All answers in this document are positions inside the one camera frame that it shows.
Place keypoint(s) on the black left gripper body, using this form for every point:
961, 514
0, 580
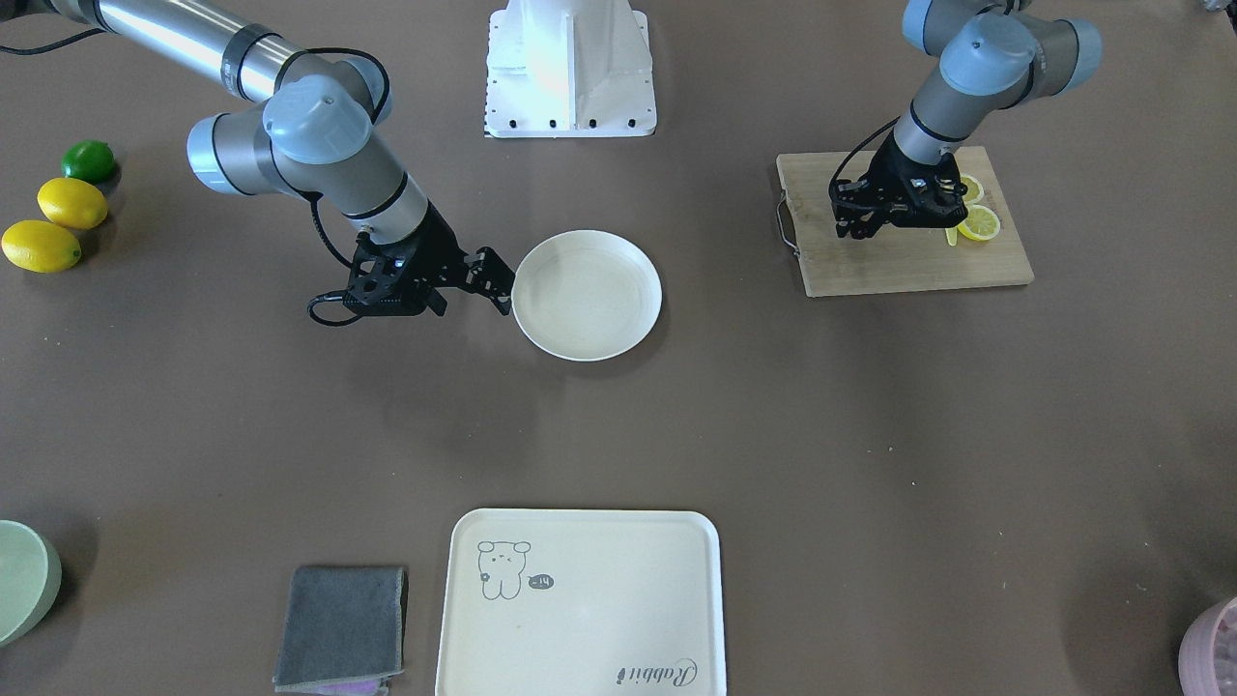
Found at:
894, 166

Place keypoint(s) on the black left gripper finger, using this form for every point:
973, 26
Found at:
865, 224
843, 211

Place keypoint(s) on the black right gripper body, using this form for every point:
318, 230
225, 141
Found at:
443, 253

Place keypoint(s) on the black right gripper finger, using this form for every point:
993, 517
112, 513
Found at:
486, 264
498, 293

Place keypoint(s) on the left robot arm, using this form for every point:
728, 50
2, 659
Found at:
991, 55

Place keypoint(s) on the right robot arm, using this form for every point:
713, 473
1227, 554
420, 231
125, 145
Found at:
310, 131

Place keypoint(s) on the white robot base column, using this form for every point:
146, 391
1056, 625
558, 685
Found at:
569, 69

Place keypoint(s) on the cream serving tray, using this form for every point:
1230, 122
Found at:
583, 602

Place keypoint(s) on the bamboo cutting board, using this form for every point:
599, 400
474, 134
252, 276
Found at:
897, 259

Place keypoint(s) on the lemon slice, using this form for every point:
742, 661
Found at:
981, 224
974, 191

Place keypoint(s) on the white round plate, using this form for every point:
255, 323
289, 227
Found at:
586, 295

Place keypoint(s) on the green lime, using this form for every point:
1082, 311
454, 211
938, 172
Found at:
90, 160

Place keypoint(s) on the yellow lemon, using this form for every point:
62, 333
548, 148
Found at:
73, 203
41, 247

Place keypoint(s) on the grey folded cloth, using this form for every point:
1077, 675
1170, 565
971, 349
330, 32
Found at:
343, 630

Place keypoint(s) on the light green bowl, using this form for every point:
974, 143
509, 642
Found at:
31, 574

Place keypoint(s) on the pink bowl with ice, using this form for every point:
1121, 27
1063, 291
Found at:
1207, 656

